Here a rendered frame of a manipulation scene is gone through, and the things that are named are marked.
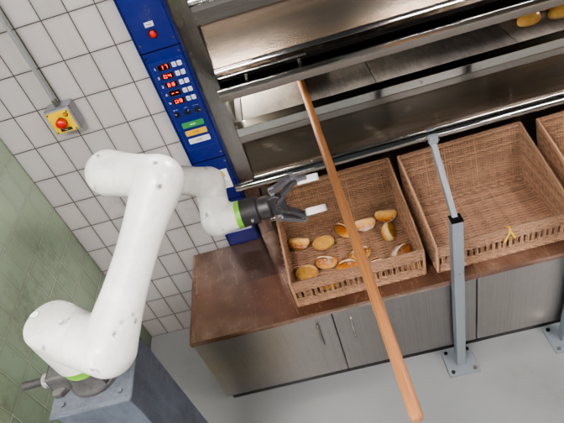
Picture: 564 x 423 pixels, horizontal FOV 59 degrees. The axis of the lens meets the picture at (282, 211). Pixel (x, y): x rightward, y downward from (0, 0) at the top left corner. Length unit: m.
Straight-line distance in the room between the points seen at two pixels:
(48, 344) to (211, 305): 1.12
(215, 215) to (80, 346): 0.63
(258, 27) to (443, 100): 0.84
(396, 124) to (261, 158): 0.60
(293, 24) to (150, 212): 1.01
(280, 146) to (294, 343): 0.86
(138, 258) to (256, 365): 1.29
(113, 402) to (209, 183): 0.69
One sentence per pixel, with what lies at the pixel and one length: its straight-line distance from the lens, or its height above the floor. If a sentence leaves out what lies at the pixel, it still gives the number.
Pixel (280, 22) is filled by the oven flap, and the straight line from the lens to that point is 1.93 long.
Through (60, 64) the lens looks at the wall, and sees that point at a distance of 2.06.
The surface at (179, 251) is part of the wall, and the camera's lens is 2.55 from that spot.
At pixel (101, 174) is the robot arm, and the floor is 1.62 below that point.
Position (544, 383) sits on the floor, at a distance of 2.57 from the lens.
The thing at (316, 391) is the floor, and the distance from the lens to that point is 2.57.
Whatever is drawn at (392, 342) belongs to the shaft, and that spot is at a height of 1.20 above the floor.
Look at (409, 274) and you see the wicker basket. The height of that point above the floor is 0.61.
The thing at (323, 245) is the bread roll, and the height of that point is 0.63.
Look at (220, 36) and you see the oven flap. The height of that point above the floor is 1.57.
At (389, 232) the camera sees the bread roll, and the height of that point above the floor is 0.65.
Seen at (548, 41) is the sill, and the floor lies 1.18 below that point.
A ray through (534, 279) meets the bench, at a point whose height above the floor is 0.44.
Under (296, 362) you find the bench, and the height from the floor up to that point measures 0.25.
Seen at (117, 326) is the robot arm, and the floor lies 1.45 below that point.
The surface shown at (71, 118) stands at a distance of 2.07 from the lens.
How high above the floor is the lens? 2.24
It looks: 41 degrees down
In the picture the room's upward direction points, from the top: 19 degrees counter-clockwise
